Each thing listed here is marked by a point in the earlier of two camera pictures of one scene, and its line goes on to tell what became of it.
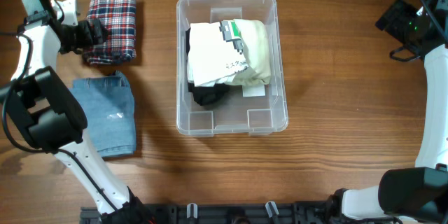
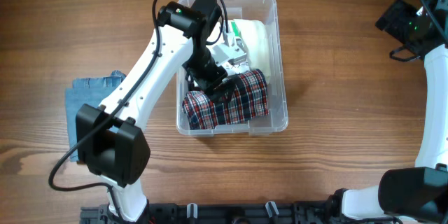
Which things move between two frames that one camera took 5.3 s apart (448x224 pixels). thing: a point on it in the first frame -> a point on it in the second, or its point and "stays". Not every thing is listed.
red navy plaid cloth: [117, 13] -> [249, 99]
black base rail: [252, 213] stays
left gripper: [92, 38] -> [208, 83]
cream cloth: [254, 36] stays
